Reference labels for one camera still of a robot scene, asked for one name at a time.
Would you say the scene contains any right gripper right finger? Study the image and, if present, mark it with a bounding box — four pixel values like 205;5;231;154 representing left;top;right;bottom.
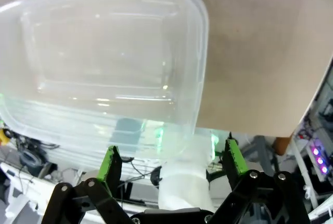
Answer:
210;138;312;224

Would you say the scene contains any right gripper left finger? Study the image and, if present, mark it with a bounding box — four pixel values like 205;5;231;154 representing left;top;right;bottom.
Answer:
43;145;131;224

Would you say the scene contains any brown table leg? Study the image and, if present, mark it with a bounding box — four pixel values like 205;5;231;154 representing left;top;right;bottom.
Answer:
275;136;290;156

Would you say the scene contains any power strip with purple lights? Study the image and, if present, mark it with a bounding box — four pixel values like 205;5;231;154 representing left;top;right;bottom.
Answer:
308;138;333;183

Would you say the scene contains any yellow object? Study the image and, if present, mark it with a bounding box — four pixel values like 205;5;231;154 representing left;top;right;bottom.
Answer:
0;127;10;146

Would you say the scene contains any clear plastic bin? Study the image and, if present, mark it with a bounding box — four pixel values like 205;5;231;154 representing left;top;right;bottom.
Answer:
0;0;210;169

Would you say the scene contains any white metal frame post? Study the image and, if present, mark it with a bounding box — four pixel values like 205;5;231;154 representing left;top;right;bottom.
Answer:
288;138;319;210

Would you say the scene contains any black coiled cable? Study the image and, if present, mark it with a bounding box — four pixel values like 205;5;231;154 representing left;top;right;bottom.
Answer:
18;150;40;168

